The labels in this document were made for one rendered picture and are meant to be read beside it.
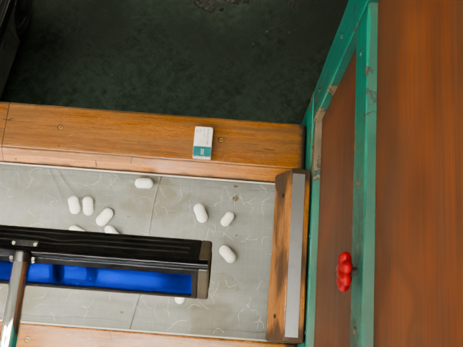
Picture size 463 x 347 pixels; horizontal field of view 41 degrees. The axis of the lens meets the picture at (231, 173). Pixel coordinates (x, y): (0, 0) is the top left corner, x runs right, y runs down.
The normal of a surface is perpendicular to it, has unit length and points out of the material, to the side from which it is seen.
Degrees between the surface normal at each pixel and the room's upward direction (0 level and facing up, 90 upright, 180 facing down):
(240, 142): 0
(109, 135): 0
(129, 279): 58
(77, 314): 0
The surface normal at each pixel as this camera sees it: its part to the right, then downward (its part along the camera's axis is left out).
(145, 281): -0.05, 0.68
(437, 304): -1.00, -0.08
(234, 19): 0.02, -0.25
